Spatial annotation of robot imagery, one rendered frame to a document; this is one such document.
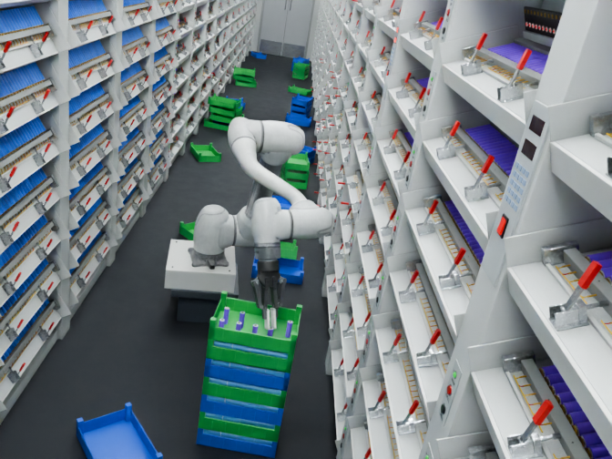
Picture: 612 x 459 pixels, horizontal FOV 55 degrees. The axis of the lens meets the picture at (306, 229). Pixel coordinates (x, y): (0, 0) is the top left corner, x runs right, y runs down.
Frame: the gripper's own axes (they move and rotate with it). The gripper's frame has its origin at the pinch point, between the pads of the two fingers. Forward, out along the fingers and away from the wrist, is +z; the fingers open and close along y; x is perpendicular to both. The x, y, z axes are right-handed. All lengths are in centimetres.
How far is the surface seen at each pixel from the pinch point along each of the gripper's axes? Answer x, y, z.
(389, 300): 42.2, -20.3, -9.2
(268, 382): -4.4, -0.2, 23.1
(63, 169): -67, 58, -57
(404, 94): 23, -43, -75
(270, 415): -9.6, -2.5, 37.0
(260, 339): 0.6, 4.3, 6.4
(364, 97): -59, -80, -92
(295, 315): -8.6, -13.8, 1.6
